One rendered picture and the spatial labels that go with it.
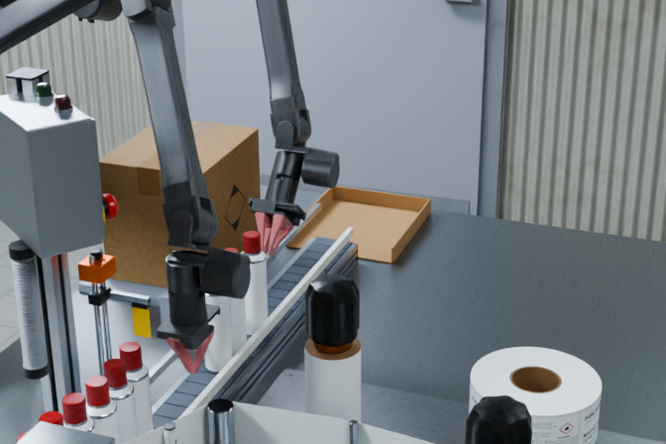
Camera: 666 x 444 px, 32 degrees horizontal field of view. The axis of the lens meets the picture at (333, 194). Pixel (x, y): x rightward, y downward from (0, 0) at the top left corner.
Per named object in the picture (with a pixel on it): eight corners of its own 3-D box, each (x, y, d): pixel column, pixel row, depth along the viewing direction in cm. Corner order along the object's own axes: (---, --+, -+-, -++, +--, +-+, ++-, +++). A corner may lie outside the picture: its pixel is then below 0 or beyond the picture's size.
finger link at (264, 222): (279, 253, 221) (291, 206, 224) (245, 247, 224) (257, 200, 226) (290, 263, 228) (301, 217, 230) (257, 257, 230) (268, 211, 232)
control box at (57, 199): (41, 261, 162) (26, 130, 155) (-2, 219, 175) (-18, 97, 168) (109, 243, 167) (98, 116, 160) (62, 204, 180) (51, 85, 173)
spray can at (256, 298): (262, 339, 223) (259, 241, 215) (237, 335, 225) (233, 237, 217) (273, 327, 227) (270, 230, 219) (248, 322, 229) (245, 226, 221)
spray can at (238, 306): (240, 360, 216) (236, 259, 208) (214, 355, 218) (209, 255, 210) (252, 346, 221) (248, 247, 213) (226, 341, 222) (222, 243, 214)
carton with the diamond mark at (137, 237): (207, 294, 246) (200, 174, 236) (105, 278, 254) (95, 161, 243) (262, 238, 272) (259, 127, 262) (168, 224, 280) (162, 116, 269)
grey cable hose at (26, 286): (40, 381, 173) (24, 252, 165) (19, 377, 174) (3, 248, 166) (54, 369, 176) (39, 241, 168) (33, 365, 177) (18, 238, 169)
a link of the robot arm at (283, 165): (282, 155, 235) (274, 144, 230) (315, 159, 233) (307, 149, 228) (274, 186, 233) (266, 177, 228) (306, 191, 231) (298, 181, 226)
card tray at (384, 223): (392, 264, 264) (392, 248, 262) (285, 247, 273) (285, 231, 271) (430, 213, 290) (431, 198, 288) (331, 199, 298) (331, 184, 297)
